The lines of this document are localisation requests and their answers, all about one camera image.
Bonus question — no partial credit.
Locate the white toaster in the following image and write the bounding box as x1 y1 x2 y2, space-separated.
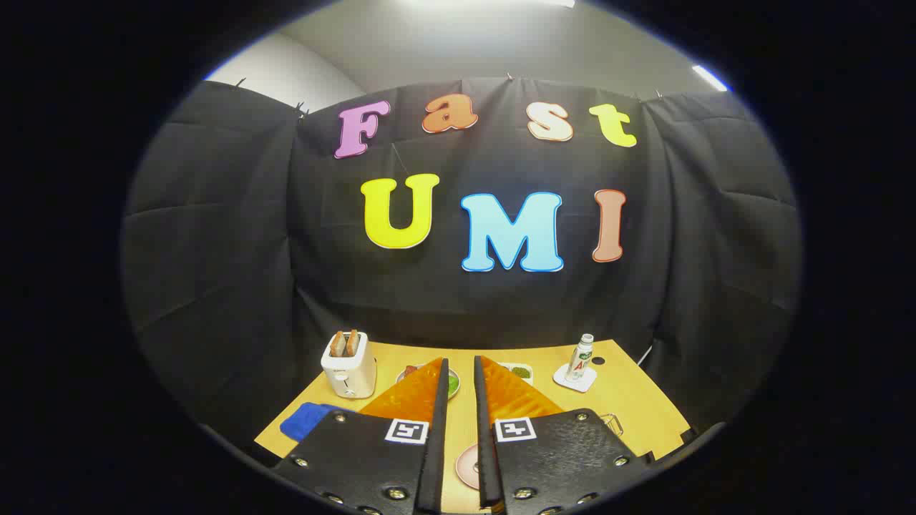
321 330 378 399

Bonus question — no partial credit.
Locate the oval plate of food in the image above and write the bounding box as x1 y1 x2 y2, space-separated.
396 363 461 400

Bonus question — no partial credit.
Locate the white square coaster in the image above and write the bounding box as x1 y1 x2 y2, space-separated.
552 363 598 393

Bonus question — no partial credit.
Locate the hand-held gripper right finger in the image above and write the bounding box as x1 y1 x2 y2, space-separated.
472 355 656 515

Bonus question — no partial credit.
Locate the pink round plate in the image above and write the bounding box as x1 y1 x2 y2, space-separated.
456 442 482 491

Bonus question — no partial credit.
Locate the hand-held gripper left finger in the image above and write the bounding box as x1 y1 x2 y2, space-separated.
272 358 450 515

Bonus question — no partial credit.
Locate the white drink bottle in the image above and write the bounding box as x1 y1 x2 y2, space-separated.
565 333 595 382

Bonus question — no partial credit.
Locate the blue cloth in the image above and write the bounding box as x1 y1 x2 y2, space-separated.
280 402 351 442

